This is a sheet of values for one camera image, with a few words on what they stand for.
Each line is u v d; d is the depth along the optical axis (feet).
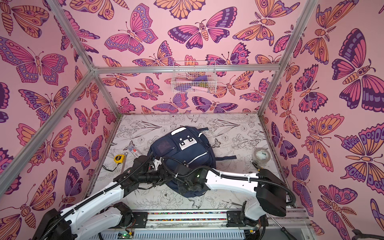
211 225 2.39
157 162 2.50
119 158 3.10
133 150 3.24
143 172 2.10
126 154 3.20
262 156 3.11
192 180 1.92
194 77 3.14
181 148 2.94
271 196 1.36
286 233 2.25
